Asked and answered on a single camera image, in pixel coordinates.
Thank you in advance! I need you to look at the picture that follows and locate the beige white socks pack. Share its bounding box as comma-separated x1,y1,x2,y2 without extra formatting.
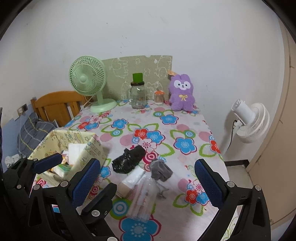
116,166,145,198

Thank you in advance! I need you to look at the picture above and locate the clear plastic bag package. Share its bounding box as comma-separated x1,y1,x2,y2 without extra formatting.
127,175,169,222

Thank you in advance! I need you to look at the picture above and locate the black sock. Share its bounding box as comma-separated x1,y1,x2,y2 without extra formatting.
112,146,146,174

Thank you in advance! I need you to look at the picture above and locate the grey sock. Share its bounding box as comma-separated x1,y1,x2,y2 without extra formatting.
149,159,173,182

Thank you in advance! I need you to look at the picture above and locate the orange green tissue pack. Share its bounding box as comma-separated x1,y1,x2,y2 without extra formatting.
50,164,71,178

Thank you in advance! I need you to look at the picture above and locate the white tissue pack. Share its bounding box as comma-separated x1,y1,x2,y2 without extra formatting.
68,143,86,166

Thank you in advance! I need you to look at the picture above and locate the white crumpled cloth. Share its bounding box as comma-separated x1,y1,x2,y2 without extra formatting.
4,154,20,168

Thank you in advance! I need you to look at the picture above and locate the plaid grey pillow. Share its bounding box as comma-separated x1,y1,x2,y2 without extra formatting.
17,112,58,157

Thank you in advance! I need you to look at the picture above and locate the yellow cartoon fabric storage box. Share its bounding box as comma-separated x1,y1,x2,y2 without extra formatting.
29,129,106,187

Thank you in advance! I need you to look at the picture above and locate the beige door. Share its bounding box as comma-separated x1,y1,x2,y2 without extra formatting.
247,23,295,230

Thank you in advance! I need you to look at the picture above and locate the floral tablecloth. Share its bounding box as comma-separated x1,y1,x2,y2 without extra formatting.
31,100,229,240

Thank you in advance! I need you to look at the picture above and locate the white standing fan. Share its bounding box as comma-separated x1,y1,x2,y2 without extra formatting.
225,98,270,160

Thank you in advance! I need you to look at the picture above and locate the purple bunny plush toy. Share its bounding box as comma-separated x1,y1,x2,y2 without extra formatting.
169,74,195,112

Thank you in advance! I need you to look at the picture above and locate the green desk fan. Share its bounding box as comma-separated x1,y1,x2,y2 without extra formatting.
69,56,117,113

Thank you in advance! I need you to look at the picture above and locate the small toothpick jar orange lid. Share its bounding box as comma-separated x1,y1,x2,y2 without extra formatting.
154,90,165,104

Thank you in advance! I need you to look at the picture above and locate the glass jar with green lid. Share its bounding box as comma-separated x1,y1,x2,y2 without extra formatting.
127,73,147,109

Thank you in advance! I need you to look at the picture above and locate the green patterned board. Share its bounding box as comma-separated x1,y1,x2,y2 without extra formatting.
102,55,173,100

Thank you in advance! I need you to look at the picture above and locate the wall power socket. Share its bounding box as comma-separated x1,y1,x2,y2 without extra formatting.
17,104,28,116

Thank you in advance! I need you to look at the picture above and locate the fan power cable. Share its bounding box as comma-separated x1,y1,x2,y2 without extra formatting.
227,120,239,155

